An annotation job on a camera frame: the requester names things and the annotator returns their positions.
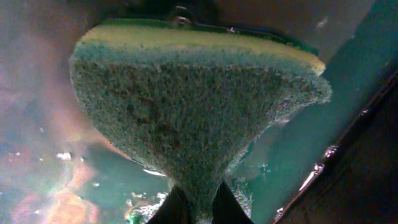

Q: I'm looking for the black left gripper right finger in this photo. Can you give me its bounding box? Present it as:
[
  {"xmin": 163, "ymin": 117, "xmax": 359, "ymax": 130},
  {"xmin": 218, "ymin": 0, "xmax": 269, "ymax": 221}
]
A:
[{"xmin": 212, "ymin": 180, "xmax": 253, "ymax": 224}]

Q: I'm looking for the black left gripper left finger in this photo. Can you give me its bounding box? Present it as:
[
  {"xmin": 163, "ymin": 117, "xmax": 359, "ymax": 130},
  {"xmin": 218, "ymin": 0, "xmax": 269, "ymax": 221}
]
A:
[{"xmin": 147, "ymin": 185, "xmax": 193, "ymax": 224}]

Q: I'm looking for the green sponge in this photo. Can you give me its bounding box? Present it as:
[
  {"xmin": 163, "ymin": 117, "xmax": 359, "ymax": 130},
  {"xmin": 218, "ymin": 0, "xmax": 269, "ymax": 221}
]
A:
[{"xmin": 70, "ymin": 19, "xmax": 332, "ymax": 223}]

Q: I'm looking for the rectangular dark green tray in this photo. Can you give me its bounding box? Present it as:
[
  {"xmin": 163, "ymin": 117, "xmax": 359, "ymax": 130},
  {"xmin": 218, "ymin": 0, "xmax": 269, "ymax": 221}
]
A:
[{"xmin": 0, "ymin": 0, "xmax": 398, "ymax": 224}]

